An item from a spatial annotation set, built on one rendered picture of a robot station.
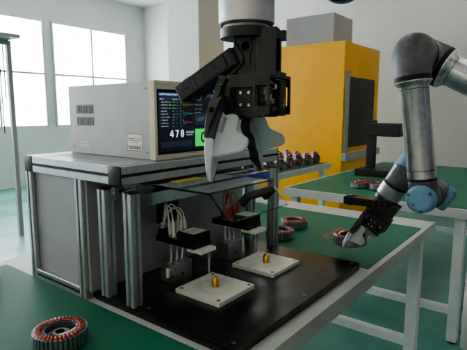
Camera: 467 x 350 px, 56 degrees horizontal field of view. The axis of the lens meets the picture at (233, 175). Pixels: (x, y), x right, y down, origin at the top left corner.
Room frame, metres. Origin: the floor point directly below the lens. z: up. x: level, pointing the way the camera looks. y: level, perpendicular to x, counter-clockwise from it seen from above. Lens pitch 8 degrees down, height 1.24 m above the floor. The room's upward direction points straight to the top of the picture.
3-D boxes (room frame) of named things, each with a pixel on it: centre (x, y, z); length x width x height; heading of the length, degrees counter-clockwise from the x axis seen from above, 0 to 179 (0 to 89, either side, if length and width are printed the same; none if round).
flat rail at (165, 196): (1.26, 0.05, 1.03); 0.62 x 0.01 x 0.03; 142
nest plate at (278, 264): (1.30, -0.10, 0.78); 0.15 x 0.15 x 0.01; 52
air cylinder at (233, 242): (1.38, 0.01, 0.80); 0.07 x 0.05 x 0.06; 142
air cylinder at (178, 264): (1.19, 0.16, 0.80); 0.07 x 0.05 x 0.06; 142
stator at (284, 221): (1.82, -0.26, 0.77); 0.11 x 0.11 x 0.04
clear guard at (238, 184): (1.10, 0.06, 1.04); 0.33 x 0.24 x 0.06; 52
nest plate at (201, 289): (1.10, 0.05, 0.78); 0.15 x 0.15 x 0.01; 52
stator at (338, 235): (1.42, -0.39, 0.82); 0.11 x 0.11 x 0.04
